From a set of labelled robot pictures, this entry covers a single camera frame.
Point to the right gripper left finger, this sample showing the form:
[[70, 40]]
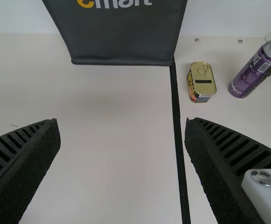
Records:
[[21, 168]]

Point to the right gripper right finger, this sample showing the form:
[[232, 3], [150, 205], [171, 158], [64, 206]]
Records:
[[221, 168]]

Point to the black strip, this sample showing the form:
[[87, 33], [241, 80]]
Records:
[[178, 140]]

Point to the gold rectangular tin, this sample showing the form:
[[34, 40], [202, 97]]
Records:
[[204, 81]]

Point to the purple can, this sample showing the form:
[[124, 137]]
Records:
[[252, 74]]

